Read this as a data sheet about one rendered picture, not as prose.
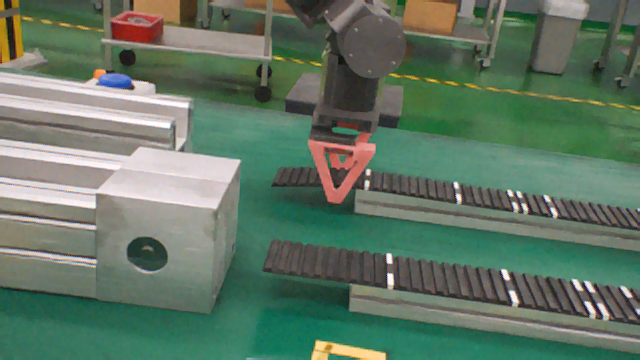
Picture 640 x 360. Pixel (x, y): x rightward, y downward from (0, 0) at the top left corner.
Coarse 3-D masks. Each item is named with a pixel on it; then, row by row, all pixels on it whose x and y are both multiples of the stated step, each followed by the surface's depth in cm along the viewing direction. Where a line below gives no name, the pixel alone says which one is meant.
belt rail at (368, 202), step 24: (360, 192) 71; (384, 192) 70; (384, 216) 72; (408, 216) 71; (432, 216) 71; (456, 216) 71; (480, 216) 71; (504, 216) 71; (528, 216) 70; (576, 240) 71; (600, 240) 71; (624, 240) 71
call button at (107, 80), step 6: (102, 78) 82; (108, 78) 82; (114, 78) 82; (120, 78) 83; (126, 78) 83; (102, 84) 82; (108, 84) 81; (114, 84) 81; (120, 84) 82; (126, 84) 82
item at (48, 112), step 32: (0, 96) 68; (32, 96) 73; (64, 96) 73; (96, 96) 73; (128, 96) 73; (160, 96) 74; (0, 128) 67; (32, 128) 67; (64, 128) 68; (96, 128) 67; (128, 128) 66; (160, 128) 66; (192, 128) 76
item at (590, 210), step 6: (582, 204) 72; (588, 204) 73; (594, 204) 73; (582, 210) 71; (588, 210) 71; (594, 210) 71; (588, 216) 70; (594, 216) 70; (600, 216) 70; (594, 222) 69; (600, 222) 69; (606, 222) 69
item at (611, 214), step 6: (600, 204) 73; (600, 210) 72; (606, 210) 72; (612, 210) 72; (606, 216) 70; (612, 216) 71; (618, 216) 70; (612, 222) 69; (618, 222) 70; (624, 222) 69; (624, 228) 69
